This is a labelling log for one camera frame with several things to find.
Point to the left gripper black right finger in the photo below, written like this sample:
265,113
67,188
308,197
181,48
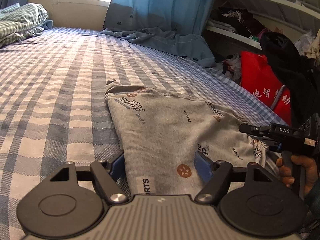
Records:
216,178

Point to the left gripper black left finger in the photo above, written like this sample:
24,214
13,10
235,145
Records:
105,175

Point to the grey printed pants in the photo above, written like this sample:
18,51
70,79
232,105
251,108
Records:
160,132

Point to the black garment hanging at right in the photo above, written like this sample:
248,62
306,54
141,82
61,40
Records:
296,72

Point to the red bag with white characters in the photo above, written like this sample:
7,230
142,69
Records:
258,78

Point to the blue white checkered bedsheet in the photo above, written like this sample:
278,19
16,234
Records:
53,108

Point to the white wardrobe shelves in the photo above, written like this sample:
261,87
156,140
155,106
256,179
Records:
293,17

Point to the dark clothes pile on shelf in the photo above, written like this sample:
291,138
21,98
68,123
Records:
241,20

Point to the blue star curtain right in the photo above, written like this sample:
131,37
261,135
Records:
171,26

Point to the green checkered folded quilt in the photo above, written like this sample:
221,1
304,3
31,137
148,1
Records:
21,22

